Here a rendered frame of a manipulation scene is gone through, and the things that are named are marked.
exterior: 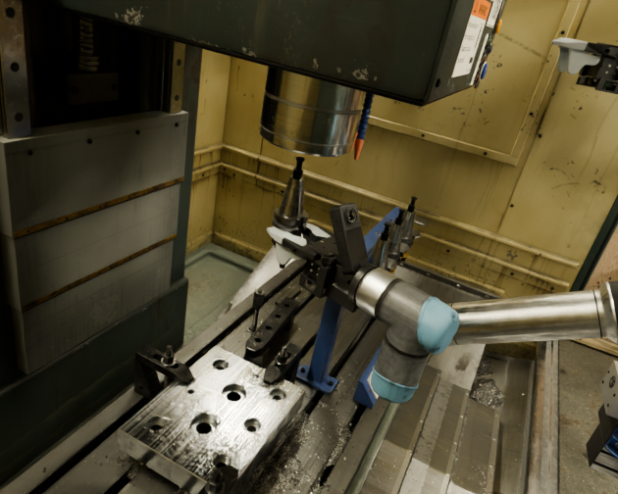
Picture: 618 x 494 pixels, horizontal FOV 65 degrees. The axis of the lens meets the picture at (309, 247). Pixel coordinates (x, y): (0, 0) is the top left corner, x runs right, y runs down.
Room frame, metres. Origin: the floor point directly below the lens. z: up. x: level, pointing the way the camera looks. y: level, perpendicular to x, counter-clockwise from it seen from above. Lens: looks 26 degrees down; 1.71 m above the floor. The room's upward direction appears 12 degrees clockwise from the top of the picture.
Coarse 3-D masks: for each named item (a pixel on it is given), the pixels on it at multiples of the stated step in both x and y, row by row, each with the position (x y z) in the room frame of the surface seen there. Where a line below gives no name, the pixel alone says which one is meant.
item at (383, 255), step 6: (378, 240) 0.95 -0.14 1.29; (384, 240) 0.94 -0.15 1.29; (378, 246) 0.94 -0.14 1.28; (384, 246) 0.94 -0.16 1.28; (372, 252) 0.95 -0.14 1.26; (378, 252) 0.94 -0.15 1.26; (384, 252) 0.94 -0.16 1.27; (372, 258) 0.94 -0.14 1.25; (378, 258) 0.94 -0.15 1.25; (384, 258) 0.94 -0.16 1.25; (378, 264) 0.93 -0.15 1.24; (384, 264) 0.94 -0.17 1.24
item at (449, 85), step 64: (64, 0) 0.84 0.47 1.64; (128, 0) 0.79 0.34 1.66; (192, 0) 0.75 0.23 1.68; (256, 0) 0.71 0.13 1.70; (320, 0) 0.68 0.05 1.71; (384, 0) 0.65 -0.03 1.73; (448, 0) 0.63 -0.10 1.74; (320, 64) 0.68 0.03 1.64; (384, 64) 0.65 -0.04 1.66; (448, 64) 0.68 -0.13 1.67
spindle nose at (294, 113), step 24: (288, 72) 0.74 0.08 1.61; (264, 96) 0.79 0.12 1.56; (288, 96) 0.74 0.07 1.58; (312, 96) 0.73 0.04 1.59; (336, 96) 0.74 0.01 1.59; (360, 96) 0.78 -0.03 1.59; (264, 120) 0.77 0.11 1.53; (288, 120) 0.74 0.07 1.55; (312, 120) 0.73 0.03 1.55; (336, 120) 0.75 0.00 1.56; (288, 144) 0.74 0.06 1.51; (312, 144) 0.74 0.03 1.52; (336, 144) 0.75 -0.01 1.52
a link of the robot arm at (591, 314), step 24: (600, 288) 0.69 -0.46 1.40; (480, 312) 0.71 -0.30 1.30; (504, 312) 0.70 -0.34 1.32; (528, 312) 0.69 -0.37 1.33; (552, 312) 0.68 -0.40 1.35; (576, 312) 0.67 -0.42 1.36; (600, 312) 0.66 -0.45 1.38; (456, 336) 0.71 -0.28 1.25; (480, 336) 0.70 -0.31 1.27; (504, 336) 0.69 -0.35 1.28; (528, 336) 0.68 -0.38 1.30; (552, 336) 0.67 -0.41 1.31; (576, 336) 0.66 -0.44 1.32; (600, 336) 0.65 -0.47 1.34
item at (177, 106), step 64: (0, 0) 0.76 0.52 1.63; (0, 64) 0.76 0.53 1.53; (64, 64) 0.98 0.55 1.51; (128, 64) 1.11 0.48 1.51; (192, 64) 1.26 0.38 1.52; (0, 128) 0.77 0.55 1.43; (192, 128) 1.28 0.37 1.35; (0, 256) 0.76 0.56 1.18; (0, 320) 0.75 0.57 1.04; (128, 320) 1.05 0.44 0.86; (0, 384) 0.73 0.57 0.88; (64, 384) 0.85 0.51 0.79; (128, 384) 1.05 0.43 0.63; (0, 448) 0.70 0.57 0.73
